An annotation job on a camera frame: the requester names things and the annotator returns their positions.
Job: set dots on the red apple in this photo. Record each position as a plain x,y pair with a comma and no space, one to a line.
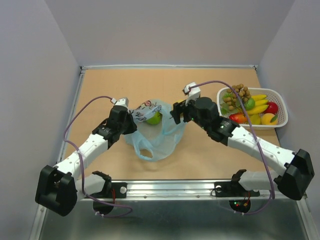
272,108

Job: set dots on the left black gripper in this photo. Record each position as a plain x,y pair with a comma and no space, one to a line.
133,126

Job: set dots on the blue plastic bag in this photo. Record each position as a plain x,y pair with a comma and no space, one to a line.
154,142

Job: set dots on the orange peach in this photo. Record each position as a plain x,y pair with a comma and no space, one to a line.
269,119

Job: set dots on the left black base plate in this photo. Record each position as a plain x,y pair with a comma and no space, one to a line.
117,190

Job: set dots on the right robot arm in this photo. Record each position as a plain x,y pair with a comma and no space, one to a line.
287,171

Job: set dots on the green round fruit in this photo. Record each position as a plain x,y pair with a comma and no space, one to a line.
250,104

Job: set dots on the green apple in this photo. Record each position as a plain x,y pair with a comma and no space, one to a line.
156,119

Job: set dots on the yellow green starfruit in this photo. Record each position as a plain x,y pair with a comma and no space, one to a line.
255,119

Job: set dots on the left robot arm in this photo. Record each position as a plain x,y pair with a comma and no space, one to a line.
61,186

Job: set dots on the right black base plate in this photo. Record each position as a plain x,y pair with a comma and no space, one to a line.
225,189

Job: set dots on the aluminium mounting rail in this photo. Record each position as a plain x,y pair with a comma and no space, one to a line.
178,190

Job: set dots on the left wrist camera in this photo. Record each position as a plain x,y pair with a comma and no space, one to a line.
124,102

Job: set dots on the green grapes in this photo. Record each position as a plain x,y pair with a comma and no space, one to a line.
226,103

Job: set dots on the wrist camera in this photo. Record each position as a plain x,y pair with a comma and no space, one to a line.
192,92
124,102

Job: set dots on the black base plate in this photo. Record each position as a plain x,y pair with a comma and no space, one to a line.
225,189
117,190

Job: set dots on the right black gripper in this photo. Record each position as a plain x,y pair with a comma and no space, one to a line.
179,108

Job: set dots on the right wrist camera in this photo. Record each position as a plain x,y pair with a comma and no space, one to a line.
192,92

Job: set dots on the yellow bananas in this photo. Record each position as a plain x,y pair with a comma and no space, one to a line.
260,104

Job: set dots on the red orange mango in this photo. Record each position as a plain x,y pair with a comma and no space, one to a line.
239,118

